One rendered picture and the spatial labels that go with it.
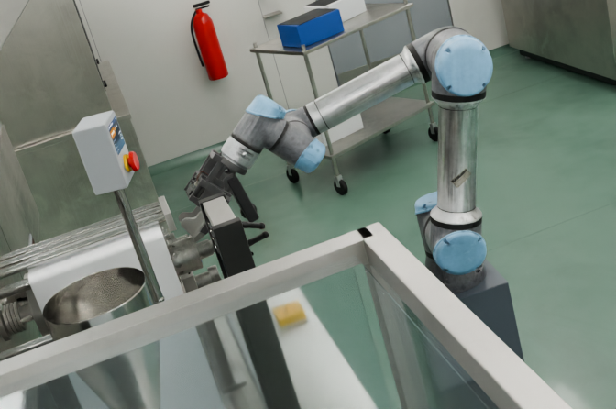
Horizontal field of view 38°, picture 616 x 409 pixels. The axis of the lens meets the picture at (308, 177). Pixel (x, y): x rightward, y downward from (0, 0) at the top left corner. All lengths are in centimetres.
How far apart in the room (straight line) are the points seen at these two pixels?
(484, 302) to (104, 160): 119
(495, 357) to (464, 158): 126
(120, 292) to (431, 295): 58
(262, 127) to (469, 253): 54
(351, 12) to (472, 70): 363
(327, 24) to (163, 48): 168
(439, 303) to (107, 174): 63
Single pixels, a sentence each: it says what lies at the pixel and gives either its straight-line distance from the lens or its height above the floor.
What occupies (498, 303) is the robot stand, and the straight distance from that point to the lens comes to 224.
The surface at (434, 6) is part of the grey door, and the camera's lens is 697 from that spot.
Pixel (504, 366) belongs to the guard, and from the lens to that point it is 72.
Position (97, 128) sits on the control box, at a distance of 129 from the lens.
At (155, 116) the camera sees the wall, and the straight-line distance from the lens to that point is 654.
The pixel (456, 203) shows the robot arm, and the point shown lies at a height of 118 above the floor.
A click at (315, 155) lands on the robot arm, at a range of 193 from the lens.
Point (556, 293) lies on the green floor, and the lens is 389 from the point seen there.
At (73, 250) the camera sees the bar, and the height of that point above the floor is 145.
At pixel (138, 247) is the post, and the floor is 151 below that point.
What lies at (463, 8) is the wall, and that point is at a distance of 706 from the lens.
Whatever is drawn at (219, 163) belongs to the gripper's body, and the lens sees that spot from 192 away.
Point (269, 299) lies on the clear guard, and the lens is 93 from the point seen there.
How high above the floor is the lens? 202
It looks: 21 degrees down
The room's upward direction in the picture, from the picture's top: 16 degrees counter-clockwise
